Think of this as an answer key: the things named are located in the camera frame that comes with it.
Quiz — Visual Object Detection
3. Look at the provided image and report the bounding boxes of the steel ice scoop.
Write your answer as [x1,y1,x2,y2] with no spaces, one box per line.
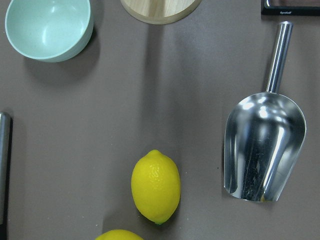
[224,21,307,202]

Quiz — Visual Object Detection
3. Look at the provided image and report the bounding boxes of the wooden cup tree stand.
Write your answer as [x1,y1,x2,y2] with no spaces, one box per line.
[120,0,202,25]

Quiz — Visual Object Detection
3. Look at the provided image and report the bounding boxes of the whole yellow lemon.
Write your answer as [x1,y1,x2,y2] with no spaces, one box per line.
[131,149,181,225]
[95,229,143,240]

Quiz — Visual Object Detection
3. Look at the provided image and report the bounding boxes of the mint green bowl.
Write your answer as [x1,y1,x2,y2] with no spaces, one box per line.
[5,0,94,63]

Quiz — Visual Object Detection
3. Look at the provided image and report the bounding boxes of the steel muddler black tip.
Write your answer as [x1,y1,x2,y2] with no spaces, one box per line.
[0,111,12,240]

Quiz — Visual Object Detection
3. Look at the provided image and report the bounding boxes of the black metal tray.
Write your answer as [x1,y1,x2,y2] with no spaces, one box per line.
[261,0,320,16]

